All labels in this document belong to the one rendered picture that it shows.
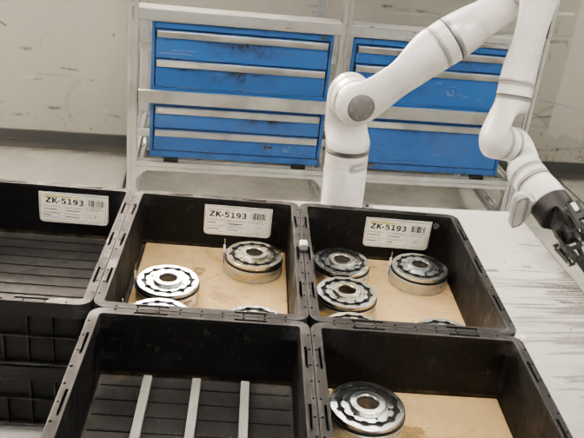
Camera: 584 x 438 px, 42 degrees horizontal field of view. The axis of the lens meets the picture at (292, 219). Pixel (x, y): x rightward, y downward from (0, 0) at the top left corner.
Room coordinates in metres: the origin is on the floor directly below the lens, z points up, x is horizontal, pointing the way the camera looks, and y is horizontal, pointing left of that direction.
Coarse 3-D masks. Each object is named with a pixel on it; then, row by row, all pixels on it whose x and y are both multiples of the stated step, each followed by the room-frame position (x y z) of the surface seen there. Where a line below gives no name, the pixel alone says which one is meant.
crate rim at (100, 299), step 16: (144, 192) 1.26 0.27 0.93; (160, 192) 1.27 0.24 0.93; (128, 224) 1.12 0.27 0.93; (112, 256) 1.01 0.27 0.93; (112, 272) 0.97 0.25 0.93; (304, 272) 1.03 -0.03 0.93; (304, 288) 0.98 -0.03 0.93; (96, 304) 0.88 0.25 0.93; (112, 304) 0.88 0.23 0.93; (128, 304) 0.89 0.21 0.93; (144, 304) 0.89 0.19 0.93; (304, 304) 0.94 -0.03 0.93; (304, 320) 0.90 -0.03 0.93
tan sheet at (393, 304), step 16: (384, 272) 1.24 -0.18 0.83; (384, 288) 1.19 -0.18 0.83; (448, 288) 1.21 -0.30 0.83; (384, 304) 1.13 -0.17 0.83; (400, 304) 1.13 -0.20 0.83; (416, 304) 1.14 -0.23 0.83; (432, 304) 1.15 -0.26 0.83; (448, 304) 1.15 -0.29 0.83; (384, 320) 1.08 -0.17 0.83; (400, 320) 1.08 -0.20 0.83; (416, 320) 1.09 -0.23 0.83
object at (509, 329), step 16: (304, 208) 1.27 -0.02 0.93; (320, 208) 1.28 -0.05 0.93; (336, 208) 1.29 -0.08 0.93; (352, 208) 1.29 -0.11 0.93; (368, 208) 1.30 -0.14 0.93; (304, 224) 1.20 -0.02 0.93; (464, 240) 1.23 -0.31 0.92; (304, 256) 1.08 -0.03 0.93; (480, 272) 1.10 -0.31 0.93; (496, 304) 1.00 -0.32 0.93; (320, 320) 0.90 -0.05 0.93; (336, 320) 0.90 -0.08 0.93; (352, 320) 0.91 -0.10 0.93; (368, 320) 0.91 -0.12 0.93
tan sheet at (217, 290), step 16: (144, 256) 1.20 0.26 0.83; (160, 256) 1.21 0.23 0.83; (176, 256) 1.21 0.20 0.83; (192, 256) 1.22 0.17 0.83; (208, 256) 1.23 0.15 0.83; (224, 256) 1.23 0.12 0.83; (208, 272) 1.17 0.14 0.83; (224, 272) 1.18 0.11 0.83; (208, 288) 1.12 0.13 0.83; (224, 288) 1.12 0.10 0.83; (240, 288) 1.13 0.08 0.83; (256, 288) 1.14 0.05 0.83; (272, 288) 1.14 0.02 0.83; (208, 304) 1.07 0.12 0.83; (224, 304) 1.07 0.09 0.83; (240, 304) 1.08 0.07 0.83; (256, 304) 1.08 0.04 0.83; (272, 304) 1.09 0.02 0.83
